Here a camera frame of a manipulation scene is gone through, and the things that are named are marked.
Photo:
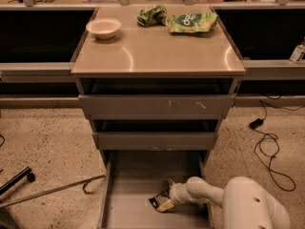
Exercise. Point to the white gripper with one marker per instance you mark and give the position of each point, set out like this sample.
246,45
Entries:
176,193

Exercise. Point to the black rxbar chocolate bar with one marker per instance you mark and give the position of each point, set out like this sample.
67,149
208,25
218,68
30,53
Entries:
159,199

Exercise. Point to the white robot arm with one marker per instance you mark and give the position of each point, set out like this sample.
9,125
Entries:
244,202

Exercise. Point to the bottom open grey drawer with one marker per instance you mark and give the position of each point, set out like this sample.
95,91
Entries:
134,177

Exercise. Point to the middle grey drawer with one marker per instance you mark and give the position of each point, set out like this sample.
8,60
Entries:
155,141

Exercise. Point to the top grey drawer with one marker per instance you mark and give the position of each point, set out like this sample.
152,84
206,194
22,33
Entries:
155,107

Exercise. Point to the grey drawer cabinet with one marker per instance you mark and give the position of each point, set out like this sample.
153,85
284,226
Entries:
154,61

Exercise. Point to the long metal bar on floor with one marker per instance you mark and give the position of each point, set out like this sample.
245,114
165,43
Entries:
50,191

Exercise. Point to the black chair leg with caster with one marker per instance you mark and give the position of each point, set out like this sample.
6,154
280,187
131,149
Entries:
27,173

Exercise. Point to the green chip bag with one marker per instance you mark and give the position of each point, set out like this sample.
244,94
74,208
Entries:
192,22

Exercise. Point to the white bowl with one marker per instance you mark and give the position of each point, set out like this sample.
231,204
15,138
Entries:
104,28

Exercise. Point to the crumpled green snack bag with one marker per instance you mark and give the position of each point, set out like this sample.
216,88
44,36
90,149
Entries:
154,16

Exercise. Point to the black power adapter with cable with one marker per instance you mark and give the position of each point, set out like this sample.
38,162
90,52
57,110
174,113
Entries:
267,147

